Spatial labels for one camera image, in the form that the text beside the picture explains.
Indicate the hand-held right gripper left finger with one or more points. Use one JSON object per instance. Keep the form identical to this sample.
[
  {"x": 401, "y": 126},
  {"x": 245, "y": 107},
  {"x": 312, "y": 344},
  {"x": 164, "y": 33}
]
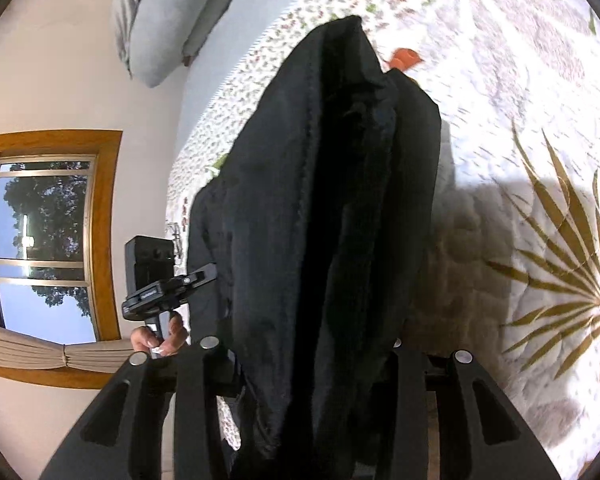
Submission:
[{"x": 200, "y": 390}]

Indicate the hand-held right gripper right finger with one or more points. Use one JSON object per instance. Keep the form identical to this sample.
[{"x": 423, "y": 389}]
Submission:
[{"x": 420, "y": 400}]

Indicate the black pants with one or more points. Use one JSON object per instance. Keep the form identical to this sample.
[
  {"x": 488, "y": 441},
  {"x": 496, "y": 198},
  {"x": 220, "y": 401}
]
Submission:
[{"x": 320, "y": 210}]

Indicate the person's left hand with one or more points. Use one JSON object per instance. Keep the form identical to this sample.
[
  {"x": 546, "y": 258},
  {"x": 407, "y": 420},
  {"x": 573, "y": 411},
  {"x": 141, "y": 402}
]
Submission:
[{"x": 175, "y": 335}]

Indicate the wooden-framed window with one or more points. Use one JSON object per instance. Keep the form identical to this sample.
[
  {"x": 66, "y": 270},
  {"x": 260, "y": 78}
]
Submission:
[{"x": 45, "y": 240}]

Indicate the beige curtain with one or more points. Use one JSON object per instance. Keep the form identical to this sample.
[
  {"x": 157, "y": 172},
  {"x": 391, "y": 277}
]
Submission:
[{"x": 40, "y": 352}]

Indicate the grey bed sheet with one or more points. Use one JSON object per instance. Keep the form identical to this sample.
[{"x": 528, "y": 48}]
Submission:
[{"x": 215, "y": 60}]

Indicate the grey pillow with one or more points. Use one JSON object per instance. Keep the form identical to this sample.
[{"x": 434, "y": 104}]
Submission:
[
  {"x": 170, "y": 25},
  {"x": 220, "y": 0}
]

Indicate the floral leaf-print quilt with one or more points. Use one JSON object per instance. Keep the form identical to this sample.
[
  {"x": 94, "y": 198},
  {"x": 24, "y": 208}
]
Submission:
[{"x": 505, "y": 110}]

